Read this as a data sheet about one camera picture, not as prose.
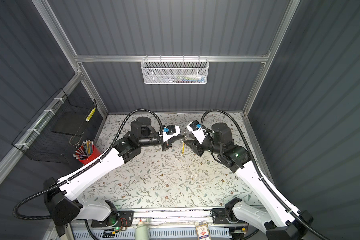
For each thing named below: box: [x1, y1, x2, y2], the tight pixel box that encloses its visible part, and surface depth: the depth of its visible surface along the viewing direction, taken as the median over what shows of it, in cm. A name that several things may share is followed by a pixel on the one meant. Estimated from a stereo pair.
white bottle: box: [135, 219, 150, 240], surface depth 65 cm
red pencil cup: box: [72, 140, 101, 165], surface depth 86 cm
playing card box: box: [195, 222, 211, 240], surface depth 71 cm
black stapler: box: [53, 220, 72, 238], surface depth 69 cm
